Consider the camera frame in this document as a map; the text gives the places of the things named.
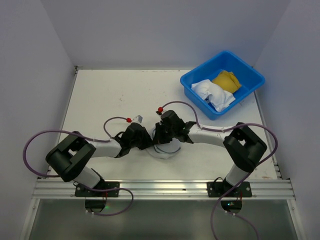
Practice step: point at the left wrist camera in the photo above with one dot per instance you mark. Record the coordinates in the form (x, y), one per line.
(137, 119)

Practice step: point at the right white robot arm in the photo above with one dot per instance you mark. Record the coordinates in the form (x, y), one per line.
(243, 146)

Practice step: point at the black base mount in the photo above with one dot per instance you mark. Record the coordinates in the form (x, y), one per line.
(230, 192)
(99, 195)

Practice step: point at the white bra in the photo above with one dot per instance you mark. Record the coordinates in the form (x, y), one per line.
(212, 93)

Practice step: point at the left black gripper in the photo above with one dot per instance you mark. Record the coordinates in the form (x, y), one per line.
(146, 141)

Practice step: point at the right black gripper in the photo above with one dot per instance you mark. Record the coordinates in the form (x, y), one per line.
(158, 135)

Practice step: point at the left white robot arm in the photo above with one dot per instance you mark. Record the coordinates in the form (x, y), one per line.
(70, 157)

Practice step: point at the yellow bra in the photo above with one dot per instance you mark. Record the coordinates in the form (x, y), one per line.
(227, 81)

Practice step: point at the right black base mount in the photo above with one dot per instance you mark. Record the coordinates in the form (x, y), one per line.
(230, 192)

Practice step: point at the aluminium mounting rail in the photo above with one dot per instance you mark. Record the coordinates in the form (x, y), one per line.
(266, 189)

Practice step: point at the white mesh laundry bag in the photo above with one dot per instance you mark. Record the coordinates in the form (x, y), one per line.
(165, 151)

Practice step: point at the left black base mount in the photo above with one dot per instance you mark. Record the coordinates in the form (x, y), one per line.
(99, 195)

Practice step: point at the blue plastic tub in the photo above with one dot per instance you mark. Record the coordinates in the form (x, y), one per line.
(249, 78)

